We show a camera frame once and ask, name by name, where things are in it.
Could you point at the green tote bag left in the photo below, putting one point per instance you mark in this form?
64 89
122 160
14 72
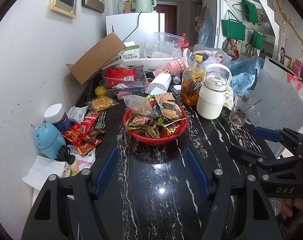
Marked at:
233 28

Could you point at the red plastic basket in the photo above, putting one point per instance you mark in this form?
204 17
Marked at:
155 135

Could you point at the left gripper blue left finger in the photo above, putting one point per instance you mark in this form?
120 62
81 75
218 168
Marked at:
106 172

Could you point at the white paper roll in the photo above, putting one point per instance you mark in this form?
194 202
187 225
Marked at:
160 84

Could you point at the white cap dark jar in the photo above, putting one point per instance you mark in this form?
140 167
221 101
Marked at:
56 115

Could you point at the green electric kettle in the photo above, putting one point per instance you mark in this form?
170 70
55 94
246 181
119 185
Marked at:
145 5

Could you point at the pink panda cup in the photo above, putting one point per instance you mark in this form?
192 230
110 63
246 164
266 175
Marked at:
173 67

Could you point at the large cartoon zip snack bag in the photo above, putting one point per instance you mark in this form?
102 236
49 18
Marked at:
161 105

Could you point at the clear plastic tray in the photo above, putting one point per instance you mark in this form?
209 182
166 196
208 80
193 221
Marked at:
138 87

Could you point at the yellow lemon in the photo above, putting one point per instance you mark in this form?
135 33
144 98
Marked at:
100 91

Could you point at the peanut snack packet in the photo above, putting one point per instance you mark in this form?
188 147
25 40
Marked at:
139 121

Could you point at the blue round gadget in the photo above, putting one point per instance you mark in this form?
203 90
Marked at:
48 139

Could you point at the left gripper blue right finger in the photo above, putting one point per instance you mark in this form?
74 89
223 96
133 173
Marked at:
199 176

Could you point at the green white carton box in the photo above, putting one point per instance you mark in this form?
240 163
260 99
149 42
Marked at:
131 51

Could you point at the grey leaf pattern chair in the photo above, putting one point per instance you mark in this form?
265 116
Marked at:
278 104

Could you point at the wall intercom panel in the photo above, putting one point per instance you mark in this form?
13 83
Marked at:
65 7

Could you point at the green lollipop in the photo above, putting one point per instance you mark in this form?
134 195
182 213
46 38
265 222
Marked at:
161 121

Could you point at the yellow noodle snack bag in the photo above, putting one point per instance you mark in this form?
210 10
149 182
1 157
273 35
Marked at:
101 103

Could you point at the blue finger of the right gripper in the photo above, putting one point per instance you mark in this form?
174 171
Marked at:
267 134

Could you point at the glass mug with cat print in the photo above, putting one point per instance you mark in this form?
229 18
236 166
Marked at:
242 101

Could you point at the person's right hand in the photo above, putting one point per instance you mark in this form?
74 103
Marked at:
288 204

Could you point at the clear zip plastic bag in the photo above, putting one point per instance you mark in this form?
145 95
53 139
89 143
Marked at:
165 45

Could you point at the white kettle with glass lid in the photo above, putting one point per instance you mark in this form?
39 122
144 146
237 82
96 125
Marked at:
215 92

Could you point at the red orange snack packets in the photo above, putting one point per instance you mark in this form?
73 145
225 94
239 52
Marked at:
84 136

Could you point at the red cola bottle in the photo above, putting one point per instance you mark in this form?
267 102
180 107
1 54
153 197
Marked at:
186 42

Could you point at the brown cardboard box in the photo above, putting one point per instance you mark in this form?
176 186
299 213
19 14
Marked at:
100 55

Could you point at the green tote bag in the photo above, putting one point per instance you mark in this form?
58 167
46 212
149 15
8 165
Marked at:
257 40
248 9
233 28

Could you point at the red barcode snack bag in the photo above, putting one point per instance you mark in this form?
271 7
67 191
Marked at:
115 76

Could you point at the white tissue paper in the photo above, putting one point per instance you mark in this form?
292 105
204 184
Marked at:
42 169

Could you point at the green tote bag upper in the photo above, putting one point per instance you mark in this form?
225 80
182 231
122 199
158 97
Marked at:
248 9

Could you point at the white mini fridge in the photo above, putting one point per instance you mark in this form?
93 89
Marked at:
136 26

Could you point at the yellow iced tea bottle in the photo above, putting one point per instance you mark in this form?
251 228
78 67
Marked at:
192 81

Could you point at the white patterned sachet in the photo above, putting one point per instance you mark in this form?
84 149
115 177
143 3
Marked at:
77 114

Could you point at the green tote bag lower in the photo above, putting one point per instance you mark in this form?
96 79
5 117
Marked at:
257 40

